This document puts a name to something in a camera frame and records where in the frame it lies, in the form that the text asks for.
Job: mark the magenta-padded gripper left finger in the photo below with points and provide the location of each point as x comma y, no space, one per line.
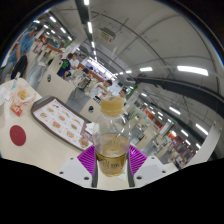
85,160

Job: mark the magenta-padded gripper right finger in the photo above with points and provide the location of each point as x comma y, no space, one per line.
138,160

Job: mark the clear bottle with yellow drink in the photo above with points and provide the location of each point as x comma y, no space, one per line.
111,146

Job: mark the crumpled white tissue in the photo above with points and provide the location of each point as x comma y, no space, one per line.
89,128

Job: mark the brown food tray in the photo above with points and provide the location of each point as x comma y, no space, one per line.
58,121

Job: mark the flat round red coaster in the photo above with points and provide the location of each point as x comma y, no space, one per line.
17,135

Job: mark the beige chairs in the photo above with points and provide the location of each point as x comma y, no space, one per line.
55,86

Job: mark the small red sauce packet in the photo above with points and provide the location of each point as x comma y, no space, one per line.
16,110

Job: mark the white card with red border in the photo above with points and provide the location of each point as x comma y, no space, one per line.
4,94

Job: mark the ceiling strip lights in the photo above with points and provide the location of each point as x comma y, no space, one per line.
192,70

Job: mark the black backpack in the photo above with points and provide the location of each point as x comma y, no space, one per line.
19,66

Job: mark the ceiling air conditioner unit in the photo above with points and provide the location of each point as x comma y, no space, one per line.
106,34

